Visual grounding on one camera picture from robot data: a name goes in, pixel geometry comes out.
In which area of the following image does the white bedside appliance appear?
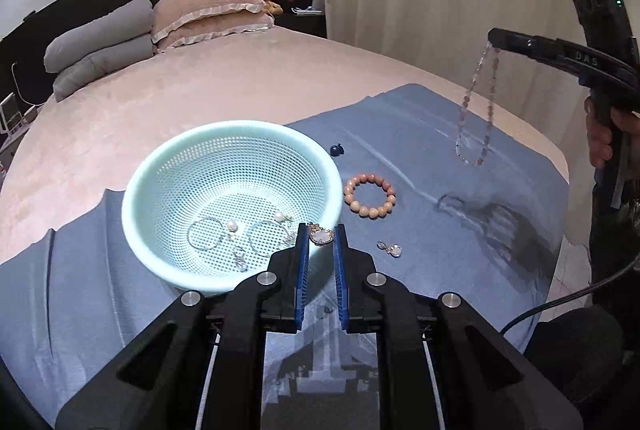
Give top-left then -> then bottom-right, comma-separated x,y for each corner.
0,93 -> 23,134

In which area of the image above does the small dark blue ornament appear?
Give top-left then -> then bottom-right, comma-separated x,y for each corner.
330,144 -> 344,157

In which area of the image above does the lower grey folded quilt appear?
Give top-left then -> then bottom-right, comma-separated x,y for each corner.
53,34 -> 154,103

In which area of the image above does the pearl earring on cloth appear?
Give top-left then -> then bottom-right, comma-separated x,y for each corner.
376,240 -> 402,259

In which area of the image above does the lower pink frilled pillow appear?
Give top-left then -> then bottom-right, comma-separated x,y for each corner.
156,11 -> 274,52

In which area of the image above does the silver hoop earring left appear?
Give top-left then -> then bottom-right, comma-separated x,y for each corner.
186,216 -> 227,251

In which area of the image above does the pink frilled pillow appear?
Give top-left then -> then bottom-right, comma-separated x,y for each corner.
156,11 -> 274,52
151,0 -> 265,44

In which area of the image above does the brown teddy bear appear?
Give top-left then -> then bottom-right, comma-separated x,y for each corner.
262,0 -> 283,17

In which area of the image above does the silver hoop earring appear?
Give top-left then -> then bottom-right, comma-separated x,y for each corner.
186,216 -> 227,251
247,220 -> 288,258

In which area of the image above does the silver hoop earring right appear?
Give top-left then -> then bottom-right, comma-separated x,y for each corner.
247,220 -> 288,258

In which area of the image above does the pink bedspread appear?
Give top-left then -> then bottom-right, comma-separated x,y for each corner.
0,24 -> 572,266

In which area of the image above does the silver gem pendant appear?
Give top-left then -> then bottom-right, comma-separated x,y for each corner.
308,223 -> 334,247

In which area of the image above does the black power cable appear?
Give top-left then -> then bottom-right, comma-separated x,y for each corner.
499,253 -> 640,338

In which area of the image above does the grey folded quilt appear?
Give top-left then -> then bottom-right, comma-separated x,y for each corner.
53,34 -> 154,103
43,0 -> 154,74

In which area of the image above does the crystal bead necklace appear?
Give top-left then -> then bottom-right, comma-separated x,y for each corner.
454,40 -> 502,167

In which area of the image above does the pink bead bracelet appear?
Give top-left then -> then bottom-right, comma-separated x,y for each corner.
342,173 -> 398,220

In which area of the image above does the mint green plastic basket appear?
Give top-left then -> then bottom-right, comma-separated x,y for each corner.
122,120 -> 343,294

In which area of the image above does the black nightstand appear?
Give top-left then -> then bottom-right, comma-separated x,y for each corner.
286,6 -> 326,38

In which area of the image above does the upper grey folded quilt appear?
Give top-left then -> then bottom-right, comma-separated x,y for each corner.
43,0 -> 154,74

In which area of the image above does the person's right hand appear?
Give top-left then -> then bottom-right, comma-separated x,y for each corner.
585,98 -> 640,179

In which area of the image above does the pearl earring in basket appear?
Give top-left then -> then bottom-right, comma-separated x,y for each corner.
226,220 -> 239,234

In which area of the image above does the upper pink frilled pillow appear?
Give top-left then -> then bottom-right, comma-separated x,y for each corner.
151,0 -> 265,44

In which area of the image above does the black camera box right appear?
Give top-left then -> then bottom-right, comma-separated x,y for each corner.
573,0 -> 639,65

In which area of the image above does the blue cloth mat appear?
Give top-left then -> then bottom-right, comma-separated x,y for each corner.
1,84 -> 568,429

